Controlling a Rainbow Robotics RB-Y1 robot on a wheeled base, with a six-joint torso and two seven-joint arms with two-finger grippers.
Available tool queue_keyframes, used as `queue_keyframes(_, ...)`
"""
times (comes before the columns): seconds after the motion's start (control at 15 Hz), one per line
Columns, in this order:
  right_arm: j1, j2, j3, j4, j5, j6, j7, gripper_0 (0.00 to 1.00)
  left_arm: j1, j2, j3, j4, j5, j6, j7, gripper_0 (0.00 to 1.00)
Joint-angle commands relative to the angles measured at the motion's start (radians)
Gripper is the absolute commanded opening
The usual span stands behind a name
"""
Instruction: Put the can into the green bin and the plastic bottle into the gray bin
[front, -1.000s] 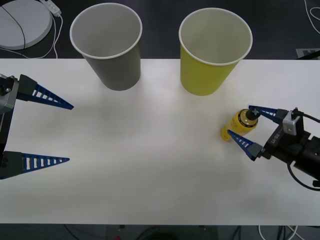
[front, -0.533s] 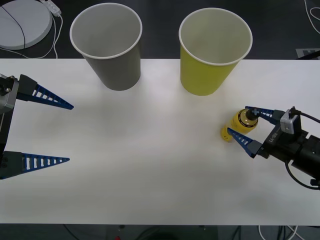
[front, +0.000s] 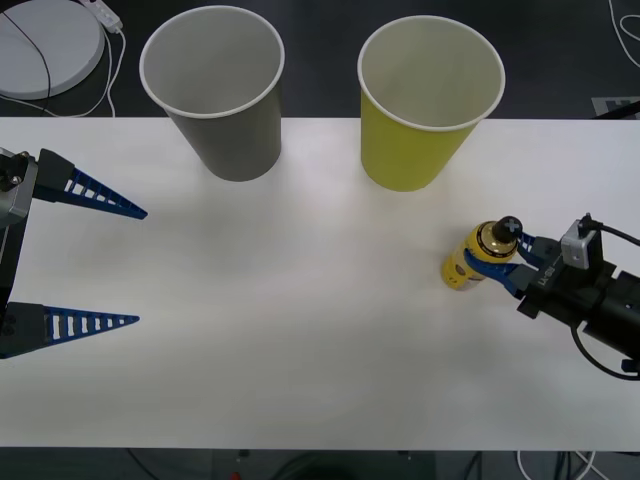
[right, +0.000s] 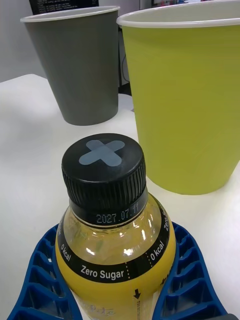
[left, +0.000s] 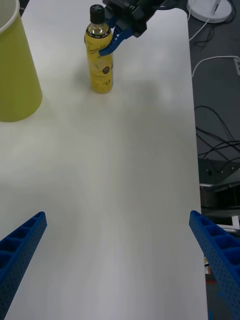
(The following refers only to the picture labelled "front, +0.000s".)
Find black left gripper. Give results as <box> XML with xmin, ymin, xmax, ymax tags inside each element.
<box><xmin>0</xmin><ymin>148</ymin><xmax>149</xmax><ymax>361</ymax></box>

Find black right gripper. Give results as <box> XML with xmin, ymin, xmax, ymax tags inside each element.
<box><xmin>461</xmin><ymin>229</ymin><xmax>620</xmax><ymax>332</ymax></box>

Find yellow bottle with black cap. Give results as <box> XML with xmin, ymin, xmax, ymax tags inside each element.
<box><xmin>439</xmin><ymin>215</ymin><xmax>526</xmax><ymax>293</ymax></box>

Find yellow-green cup-shaped bin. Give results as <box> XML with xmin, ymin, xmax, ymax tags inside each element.
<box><xmin>356</xmin><ymin>15</ymin><xmax>507</xmax><ymax>193</ymax></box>

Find grey marker plate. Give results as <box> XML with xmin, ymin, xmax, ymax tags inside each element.
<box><xmin>591</xmin><ymin>95</ymin><xmax>640</xmax><ymax>121</ymax></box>

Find pale grey round disc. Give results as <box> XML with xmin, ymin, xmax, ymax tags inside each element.
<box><xmin>0</xmin><ymin>5</ymin><xmax>107</xmax><ymax>101</ymax></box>

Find grey cup-shaped bin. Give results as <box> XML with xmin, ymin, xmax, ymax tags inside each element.
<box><xmin>138</xmin><ymin>5</ymin><xmax>286</xmax><ymax>183</ymax></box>

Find white power strip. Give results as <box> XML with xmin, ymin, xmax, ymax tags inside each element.
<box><xmin>79</xmin><ymin>0</ymin><xmax>125</xmax><ymax>33</ymax></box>

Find thin black cable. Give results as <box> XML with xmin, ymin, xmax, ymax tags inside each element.
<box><xmin>0</xmin><ymin>8</ymin><xmax>57</xmax><ymax>119</ymax></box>

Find white power strip cable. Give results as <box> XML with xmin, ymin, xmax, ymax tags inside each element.
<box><xmin>42</xmin><ymin>25</ymin><xmax>128</xmax><ymax>119</ymax></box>

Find looped white cable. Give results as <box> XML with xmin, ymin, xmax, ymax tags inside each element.
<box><xmin>607</xmin><ymin>0</ymin><xmax>640</xmax><ymax>69</ymax></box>

